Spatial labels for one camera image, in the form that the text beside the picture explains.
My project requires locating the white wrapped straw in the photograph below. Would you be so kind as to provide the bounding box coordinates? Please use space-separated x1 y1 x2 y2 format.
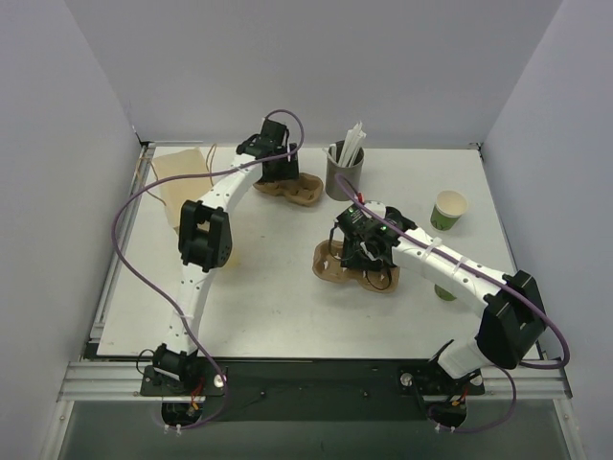
337 122 366 168

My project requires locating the purple cable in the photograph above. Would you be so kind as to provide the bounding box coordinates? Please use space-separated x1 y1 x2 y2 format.
111 108 307 430
333 172 572 435

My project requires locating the brown paper bag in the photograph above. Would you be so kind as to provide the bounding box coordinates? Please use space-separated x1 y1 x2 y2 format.
151 148 240 269

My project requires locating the aluminium frame rail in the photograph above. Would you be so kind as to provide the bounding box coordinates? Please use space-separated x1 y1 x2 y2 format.
57 360 572 402

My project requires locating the green paper coffee cup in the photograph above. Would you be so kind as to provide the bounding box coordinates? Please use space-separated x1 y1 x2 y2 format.
434 285 457 302

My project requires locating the brown cardboard cup carrier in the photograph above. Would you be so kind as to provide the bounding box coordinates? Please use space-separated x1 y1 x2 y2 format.
254 172 324 207

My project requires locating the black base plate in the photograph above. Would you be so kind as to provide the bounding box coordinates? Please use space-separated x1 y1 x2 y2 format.
140 358 485 424

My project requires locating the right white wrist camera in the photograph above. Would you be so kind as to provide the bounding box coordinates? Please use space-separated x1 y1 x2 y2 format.
356 192 386 218

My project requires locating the grey straw holder cup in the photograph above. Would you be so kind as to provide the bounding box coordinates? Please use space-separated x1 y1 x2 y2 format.
325 141 364 201

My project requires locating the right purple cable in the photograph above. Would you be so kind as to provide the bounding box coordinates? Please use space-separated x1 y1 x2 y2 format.
333 172 572 435

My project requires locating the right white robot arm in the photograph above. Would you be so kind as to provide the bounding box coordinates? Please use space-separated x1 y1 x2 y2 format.
335 205 545 380

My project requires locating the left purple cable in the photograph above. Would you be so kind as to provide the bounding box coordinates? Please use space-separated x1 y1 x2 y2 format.
111 108 307 430

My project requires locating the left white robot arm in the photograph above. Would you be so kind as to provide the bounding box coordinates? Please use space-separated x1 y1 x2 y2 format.
153 118 298 395

